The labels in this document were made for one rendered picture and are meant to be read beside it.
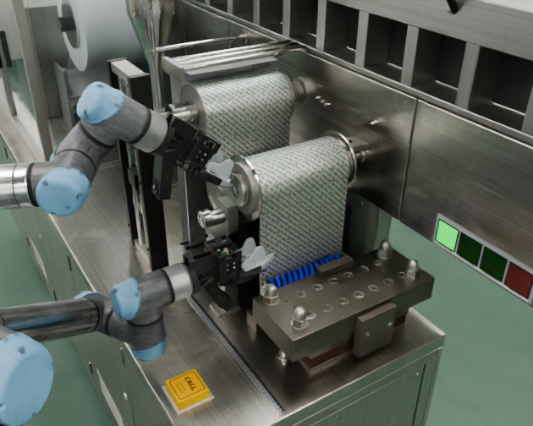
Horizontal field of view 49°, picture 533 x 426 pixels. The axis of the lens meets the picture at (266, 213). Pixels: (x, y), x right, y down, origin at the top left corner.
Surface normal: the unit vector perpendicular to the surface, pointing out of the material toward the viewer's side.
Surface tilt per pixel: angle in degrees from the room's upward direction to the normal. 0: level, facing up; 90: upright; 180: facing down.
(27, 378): 86
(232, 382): 0
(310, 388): 0
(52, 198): 90
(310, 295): 0
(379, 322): 90
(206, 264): 90
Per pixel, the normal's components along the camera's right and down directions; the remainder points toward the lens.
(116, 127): 0.32, 0.68
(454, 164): -0.85, 0.27
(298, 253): 0.53, 0.44
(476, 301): 0.01, -0.85
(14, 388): 0.94, 0.13
